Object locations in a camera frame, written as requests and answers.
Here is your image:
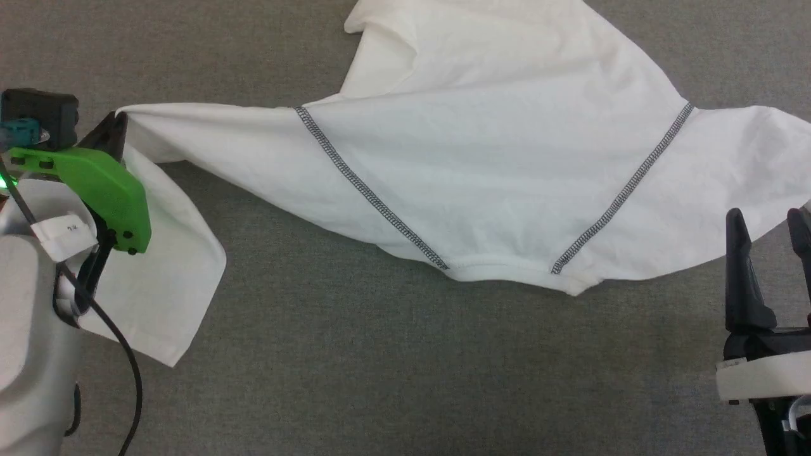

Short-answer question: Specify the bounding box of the black cable with teal plug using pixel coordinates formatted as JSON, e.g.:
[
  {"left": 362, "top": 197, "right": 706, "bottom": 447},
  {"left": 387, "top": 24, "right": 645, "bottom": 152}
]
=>
[{"left": 0, "top": 117, "right": 144, "bottom": 456}]

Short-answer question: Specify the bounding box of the white garment with grey stitching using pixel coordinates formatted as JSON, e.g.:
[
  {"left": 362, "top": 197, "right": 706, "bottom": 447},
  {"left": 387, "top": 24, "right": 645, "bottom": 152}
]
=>
[{"left": 77, "top": 0, "right": 811, "bottom": 369}]

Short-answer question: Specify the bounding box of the grey fabric padded surface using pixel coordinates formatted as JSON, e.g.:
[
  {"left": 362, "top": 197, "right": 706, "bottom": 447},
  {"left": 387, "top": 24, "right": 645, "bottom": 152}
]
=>
[{"left": 0, "top": 0, "right": 811, "bottom": 456}]

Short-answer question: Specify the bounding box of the white cable label tag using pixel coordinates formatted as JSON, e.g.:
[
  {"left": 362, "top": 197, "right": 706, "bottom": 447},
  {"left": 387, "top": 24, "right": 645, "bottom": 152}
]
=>
[{"left": 30, "top": 214, "right": 100, "bottom": 263}]

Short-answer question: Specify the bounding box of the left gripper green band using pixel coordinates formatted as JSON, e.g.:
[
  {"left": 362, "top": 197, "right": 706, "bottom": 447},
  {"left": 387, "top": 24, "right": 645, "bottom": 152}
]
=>
[{"left": 9, "top": 112, "right": 152, "bottom": 306}]

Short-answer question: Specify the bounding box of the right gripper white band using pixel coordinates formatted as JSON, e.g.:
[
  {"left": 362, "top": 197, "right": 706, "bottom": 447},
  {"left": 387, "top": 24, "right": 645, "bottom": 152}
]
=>
[{"left": 715, "top": 207, "right": 811, "bottom": 404}]

